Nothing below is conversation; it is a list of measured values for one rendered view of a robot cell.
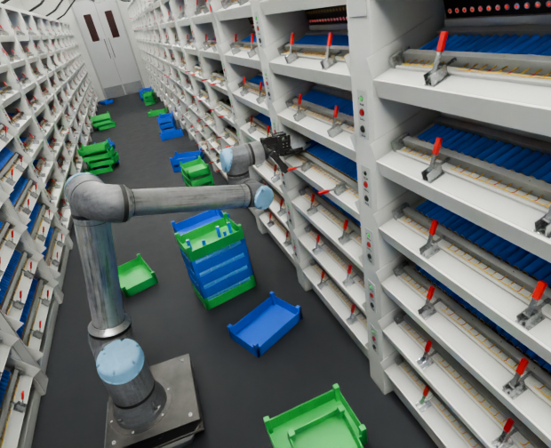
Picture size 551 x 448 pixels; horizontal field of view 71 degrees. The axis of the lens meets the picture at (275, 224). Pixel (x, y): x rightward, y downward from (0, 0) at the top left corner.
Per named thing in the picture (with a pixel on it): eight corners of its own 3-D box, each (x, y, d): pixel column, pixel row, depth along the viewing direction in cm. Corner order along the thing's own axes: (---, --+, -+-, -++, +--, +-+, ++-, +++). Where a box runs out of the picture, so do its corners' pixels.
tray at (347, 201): (364, 225, 119) (355, 202, 114) (288, 168, 169) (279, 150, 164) (416, 189, 120) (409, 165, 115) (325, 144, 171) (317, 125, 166)
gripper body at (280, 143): (291, 134, 152) (263, 140, 148) (293, 155, 156) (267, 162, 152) (283, 131, 158) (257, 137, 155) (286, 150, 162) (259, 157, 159)
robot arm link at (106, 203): (77, 192, 104) (278, 183, 143) (69, 180, 113) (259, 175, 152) (79, 232, 107) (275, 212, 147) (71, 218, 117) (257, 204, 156)
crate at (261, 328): (259, 358, 170) (255, 346, 166) (230, 338, 184) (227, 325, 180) (302, 318, 187) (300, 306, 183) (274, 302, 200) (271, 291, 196)
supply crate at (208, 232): (191, 262, 188) (187, 248, 184) (178, 245, 203) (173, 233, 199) (244, 237, 199) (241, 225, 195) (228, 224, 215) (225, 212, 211)
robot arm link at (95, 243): (99, 380, 140) (60, 184, 111) (89, 353, 153) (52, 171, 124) (141, 364, 148) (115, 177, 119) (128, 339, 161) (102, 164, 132)
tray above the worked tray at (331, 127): (361, 164, 109) (344, 123, 101) (281, 124, 160) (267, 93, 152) (418, 126, 110) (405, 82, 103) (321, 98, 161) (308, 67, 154)
